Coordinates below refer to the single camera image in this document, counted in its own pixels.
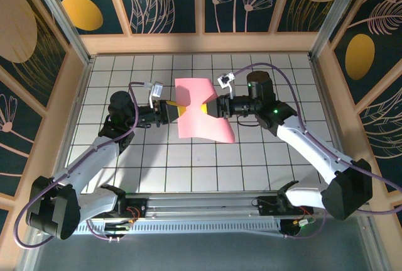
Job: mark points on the pink paper sheet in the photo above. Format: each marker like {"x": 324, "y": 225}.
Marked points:
{"x": 201, "y": 126}

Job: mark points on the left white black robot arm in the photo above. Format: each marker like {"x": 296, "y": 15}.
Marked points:
{"x": 91, "y": 164}

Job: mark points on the aluminium table side rail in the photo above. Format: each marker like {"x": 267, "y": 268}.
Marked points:
{"x": 325, "y": 95}
{"x": 81, "y": 95}

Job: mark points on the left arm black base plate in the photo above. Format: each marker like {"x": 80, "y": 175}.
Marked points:
{"x": 138, "y": 205}

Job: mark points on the aluminium mounting rail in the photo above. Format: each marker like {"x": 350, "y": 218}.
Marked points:
{"x": 201, "y": 205}

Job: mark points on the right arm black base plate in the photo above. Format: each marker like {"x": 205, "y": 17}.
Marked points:
{"x": 267, "y": 208}

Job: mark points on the aluminium corner post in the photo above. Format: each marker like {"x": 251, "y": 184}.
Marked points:
{"x": 69, "y": 29}
{"x": 336, "y": 16}

